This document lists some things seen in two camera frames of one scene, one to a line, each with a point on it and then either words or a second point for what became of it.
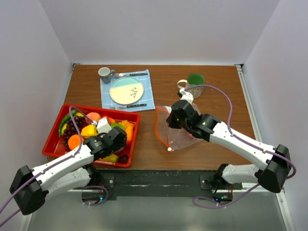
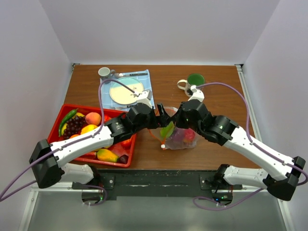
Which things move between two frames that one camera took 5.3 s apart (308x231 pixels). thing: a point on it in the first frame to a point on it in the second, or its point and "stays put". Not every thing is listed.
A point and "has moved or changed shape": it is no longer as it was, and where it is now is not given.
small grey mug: [105, 74] stays put
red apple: [110, 120] has moved or changed shape
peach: [94, 116] stays put
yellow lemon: [64, 127] stays put
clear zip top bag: [172, 138] has moved or changed shape
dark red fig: [123, 159] stays put
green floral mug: [193, 79] stays put
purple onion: [120, 150] to [178, 134]
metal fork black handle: [127, 106] stays put
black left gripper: [121, 144] to [161, 121]
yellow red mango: [112, 158] stays put
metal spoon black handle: [119, 75] stays put
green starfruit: [121, 125] has moved or changed shape
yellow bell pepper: [88, 131] stays put
